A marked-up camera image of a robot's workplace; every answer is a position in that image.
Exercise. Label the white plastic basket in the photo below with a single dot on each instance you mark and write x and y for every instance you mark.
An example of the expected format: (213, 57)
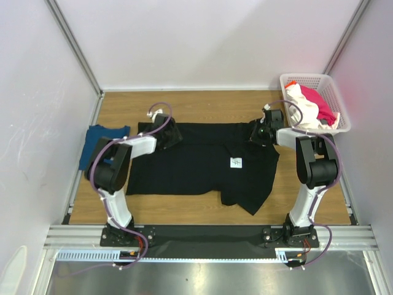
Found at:
(326, 87)

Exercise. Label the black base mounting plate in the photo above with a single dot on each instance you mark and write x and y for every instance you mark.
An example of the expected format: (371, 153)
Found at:
(222, 242)

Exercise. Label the aluminium corner post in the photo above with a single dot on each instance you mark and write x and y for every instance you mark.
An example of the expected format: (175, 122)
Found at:
(70, 38)
(359, 12)

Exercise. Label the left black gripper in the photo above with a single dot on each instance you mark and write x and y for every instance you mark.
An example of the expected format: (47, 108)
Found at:
(176, 137)

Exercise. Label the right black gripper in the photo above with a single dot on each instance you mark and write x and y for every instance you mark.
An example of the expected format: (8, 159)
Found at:
(255, 132)

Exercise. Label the cream white t shirt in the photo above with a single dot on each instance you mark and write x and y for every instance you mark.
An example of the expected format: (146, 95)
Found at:
(306, 116)

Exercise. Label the aluminium frame rail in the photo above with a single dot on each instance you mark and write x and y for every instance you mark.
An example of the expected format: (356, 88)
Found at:
(82, 244)

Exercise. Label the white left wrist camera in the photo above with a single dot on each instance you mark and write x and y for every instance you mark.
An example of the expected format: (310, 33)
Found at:
(153, 114)

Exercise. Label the right aluminium corner post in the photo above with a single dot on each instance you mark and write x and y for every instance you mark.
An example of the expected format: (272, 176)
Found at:
(359, 12)

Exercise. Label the folded blue t shirt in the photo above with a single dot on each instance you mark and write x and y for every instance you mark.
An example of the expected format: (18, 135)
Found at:
(93, 134)

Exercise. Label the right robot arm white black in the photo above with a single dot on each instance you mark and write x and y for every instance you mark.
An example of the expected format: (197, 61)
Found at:
(318, 167)

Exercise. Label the pink t shirt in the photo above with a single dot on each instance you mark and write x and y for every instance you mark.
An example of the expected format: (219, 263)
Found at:
(325, 114)

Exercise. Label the left aluminium corner post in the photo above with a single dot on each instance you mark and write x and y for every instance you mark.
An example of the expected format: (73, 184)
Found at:
(70, 38)

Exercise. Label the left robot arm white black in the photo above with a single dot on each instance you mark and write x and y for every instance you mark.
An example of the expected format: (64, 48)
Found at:
(107, 173)

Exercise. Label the orange garment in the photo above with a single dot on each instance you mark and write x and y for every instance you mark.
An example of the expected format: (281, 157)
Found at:
(290, 84)

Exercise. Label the black t shirt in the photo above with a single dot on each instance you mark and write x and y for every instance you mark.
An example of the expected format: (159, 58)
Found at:
(210, 157)

